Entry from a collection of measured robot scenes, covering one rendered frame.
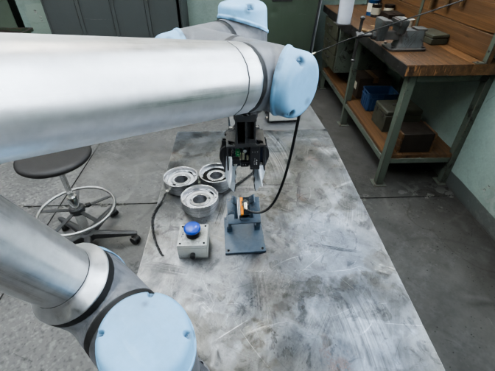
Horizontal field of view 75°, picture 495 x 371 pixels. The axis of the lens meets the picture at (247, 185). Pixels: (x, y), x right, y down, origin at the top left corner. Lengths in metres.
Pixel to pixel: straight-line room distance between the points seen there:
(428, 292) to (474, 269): 0.34
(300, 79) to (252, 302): 0.50
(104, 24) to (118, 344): 3.45
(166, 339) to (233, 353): 0.25
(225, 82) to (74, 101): 0.13
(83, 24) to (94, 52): 3.56
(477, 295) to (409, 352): 1.33
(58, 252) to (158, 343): 0.16
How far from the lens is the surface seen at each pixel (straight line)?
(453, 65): 2.20
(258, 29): 0.52
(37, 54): 0.23
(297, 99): 0.37
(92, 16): 3.75
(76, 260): 0.47
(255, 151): 0.58
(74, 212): 1.90
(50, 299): 0.48
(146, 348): 0.45
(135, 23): 3.64
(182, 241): 0.78
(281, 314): 0.71
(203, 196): 0.93
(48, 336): 1.82
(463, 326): 1.89
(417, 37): 2.38
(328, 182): 1.05
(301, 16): 3.73
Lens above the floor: 1.41
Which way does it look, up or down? 38 degrees down
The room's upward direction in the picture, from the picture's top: straight up
